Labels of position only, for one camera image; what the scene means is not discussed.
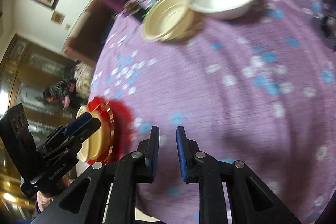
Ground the beige ribbed plastic bowl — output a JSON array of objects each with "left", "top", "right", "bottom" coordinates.
[{"left": 76, "top": 105, "right": 110, "bottom": 162}]

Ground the red gold-rimmed flower plate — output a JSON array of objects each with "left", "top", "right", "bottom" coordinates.
[{"left": 81, "top": 97, "right": 133, "bottom": 165}]

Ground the operator left hand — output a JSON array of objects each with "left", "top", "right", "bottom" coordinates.
[{"left": 35, "top": 176, "right": 73, "bottom": 215}]

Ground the person crouching on floor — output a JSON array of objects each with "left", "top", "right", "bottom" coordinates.
[{"left": 43, "top": 79, "right": 77, "bottom": 110}]

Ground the patterned cushion bundle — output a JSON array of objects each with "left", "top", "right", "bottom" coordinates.
[{"left": 74, "top": 63, "right": 94, "bottom": 100}]

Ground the wooden glass cabinet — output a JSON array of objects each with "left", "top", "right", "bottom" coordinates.
[{"left": 1, "top": 35, "right": 76, "bottom": 219}]

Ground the brown armchair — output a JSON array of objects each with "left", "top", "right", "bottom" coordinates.
[{"left": 62, "top": 0, "right": 116, "bottom": 68}]

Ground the purple floral tablecloth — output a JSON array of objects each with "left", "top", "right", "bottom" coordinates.
[{"left": 91, "top": 0, "right": 335, "bottom": 223}]

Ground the black small cup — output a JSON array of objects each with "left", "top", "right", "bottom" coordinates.
[{"left": 124, "top": 1, "right": 147, "bottom": 23}]

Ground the grey phone stand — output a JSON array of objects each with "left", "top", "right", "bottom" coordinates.
[{"left": 321, "top": 0, "right": 335, "bottom": 52}]

